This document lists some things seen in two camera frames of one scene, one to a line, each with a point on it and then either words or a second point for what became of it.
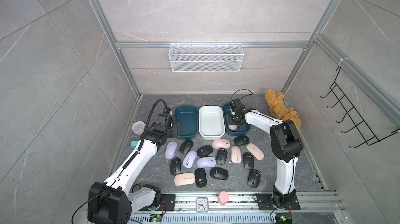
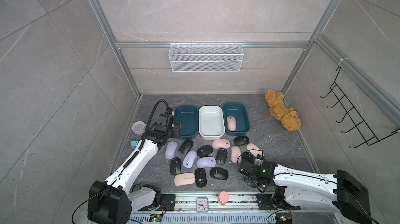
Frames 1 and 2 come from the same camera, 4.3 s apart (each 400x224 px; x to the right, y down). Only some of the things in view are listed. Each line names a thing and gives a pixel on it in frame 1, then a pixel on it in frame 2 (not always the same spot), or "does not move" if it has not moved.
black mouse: x=186 y=146 does not move
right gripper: x=229 y=120 to x=247 y=181
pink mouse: x=232 y=127 does not move
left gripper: x=175 y=129 does not move
